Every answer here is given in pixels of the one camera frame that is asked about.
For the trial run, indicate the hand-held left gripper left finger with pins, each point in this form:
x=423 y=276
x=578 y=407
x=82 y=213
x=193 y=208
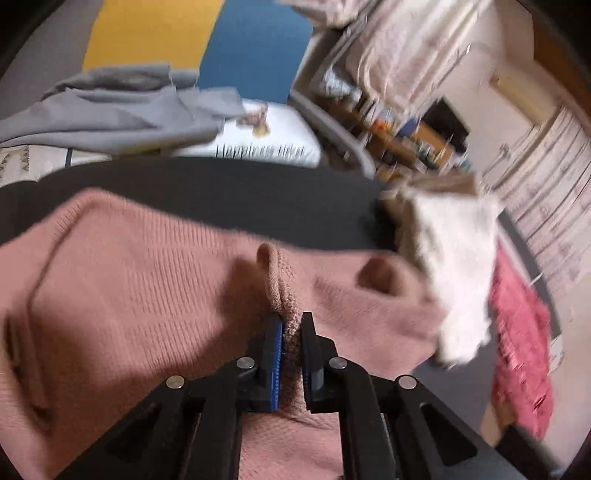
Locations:
x=276 y=364

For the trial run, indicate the dark grey blanket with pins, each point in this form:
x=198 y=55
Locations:
x=231 y=198

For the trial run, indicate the red cloth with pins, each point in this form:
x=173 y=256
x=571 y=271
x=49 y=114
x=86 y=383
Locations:
x=519 y=341

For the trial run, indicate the pale patterned curtain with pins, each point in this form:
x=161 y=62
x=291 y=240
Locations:
x=406 y=55

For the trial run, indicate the white printed cloth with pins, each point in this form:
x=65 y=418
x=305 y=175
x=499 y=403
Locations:
x=272 y=143

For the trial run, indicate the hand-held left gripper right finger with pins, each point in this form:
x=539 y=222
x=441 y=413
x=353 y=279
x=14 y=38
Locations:
x=310 y=364

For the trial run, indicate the cluttered wooden desk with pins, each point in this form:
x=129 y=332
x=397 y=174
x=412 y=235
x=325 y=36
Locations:
x=397 y=138

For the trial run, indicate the light grey garment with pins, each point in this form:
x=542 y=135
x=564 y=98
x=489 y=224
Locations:
x=115 y=115

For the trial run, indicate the white fuzzy garment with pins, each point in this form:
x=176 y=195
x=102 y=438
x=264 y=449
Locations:
x=457 y=272

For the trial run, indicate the grey yellow blue headboard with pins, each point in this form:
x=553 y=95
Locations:
x=152 y=32

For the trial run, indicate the patterned white bedsheet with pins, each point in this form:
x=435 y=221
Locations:
x=32 y=161

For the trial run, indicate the black monitor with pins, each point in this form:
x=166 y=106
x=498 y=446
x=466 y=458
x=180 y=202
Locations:
x=445 y=117

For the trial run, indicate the pink knit sweater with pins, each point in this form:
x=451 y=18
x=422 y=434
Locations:
x=147 y=300

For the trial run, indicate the grey curved frame rail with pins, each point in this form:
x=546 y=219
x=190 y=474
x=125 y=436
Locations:
x=344 y=136

